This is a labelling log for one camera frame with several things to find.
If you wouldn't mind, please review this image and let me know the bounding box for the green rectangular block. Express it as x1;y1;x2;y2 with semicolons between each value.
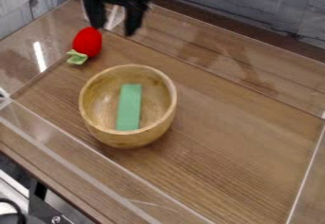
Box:
115;84;142;131

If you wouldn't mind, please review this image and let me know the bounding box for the black metal table leg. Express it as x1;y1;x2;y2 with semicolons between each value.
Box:
28;179;91;224

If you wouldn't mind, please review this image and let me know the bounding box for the wooden bowl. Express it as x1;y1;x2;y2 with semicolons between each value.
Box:
79;65;178;149

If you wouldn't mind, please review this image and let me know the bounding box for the red plush strawberry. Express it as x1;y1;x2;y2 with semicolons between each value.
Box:
67;27;103;65

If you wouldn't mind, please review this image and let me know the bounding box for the black cable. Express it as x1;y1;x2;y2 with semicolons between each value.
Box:
0;197;28;224

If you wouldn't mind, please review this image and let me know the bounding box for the clear acrylic corner bracket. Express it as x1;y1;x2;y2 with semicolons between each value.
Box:
82;0;125;30

